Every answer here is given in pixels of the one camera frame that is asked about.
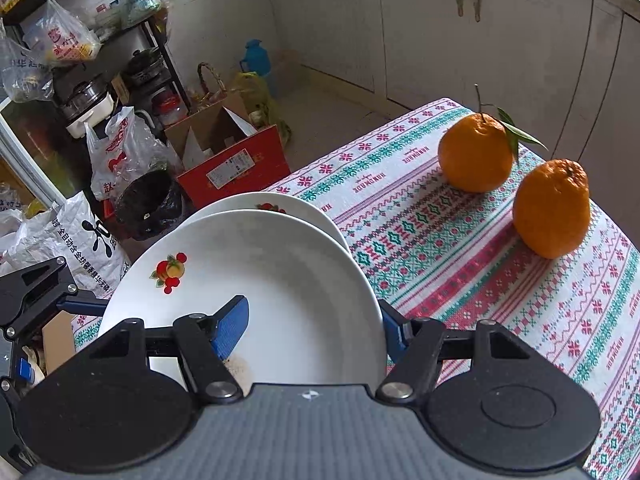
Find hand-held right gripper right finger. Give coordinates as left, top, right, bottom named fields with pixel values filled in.
left=375, top=300, right=543, bottom=402

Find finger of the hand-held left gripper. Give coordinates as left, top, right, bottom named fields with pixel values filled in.
left=0, top=256, right=108, bottom=333

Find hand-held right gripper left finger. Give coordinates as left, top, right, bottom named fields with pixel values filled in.
left=80, top=296, right=250, bottom=405

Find white fruit-print plate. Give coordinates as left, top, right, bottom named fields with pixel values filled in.
left=187, top=191, right=351, bottom=257
left=97, top=208, right=389, bottom=396

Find person's left hand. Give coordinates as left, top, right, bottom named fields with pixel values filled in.
left=24, top=346, right=48, bottom=384

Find brown cardboard piece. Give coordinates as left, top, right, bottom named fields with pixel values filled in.
left=42, top=312, right=77, bottom=377

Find white printed sack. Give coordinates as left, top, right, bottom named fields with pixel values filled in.
left=0, top=190, right=132, bottom=307

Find patterned woven tablecloth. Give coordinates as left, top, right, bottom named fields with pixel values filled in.
left=72, top=97, right=640, bottom=480

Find black plastic bag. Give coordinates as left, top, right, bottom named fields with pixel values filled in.
left=114, top=168, right=184, bottom=242

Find white bag red print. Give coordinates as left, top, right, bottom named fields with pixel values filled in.
left=84, top=106, right=174, bottom=202

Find open red cardboard box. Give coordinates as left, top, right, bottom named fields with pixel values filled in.
left=163, top=93, right=292, bottom=210

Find white kitchen appliance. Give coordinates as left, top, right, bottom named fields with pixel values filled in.
left=64, top=92, right=122, bottom=139

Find orange with leafy stem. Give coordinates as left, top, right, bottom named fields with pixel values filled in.
left=438, top=83, right=549, bottom=195

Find bumpy orange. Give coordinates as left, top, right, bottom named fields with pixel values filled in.
left=512, top=158, right=592, bottom=260

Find steel pot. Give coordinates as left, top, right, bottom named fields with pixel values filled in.
left=59, top=77, right=109, bottom=117

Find red lidded jar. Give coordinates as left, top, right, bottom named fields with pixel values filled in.
left=152, top=87, right=189, bottom=127

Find black cooking pot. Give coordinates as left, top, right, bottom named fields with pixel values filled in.
left=122, top=48, right=166, bottom=87

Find wicker basket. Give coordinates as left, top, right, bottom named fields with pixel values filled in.
left=185, top=62, right=229, bottom=111

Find black shelf rack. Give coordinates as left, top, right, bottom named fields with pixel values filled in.
left=0, top=0, right=179, bottom=128

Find blue thermos jug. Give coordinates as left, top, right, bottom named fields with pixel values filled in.
left=238, top=38, right=274, bottom=97

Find plastic bag yellow contents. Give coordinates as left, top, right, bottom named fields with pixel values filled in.
left=22, top=0, right=102, bottom=69

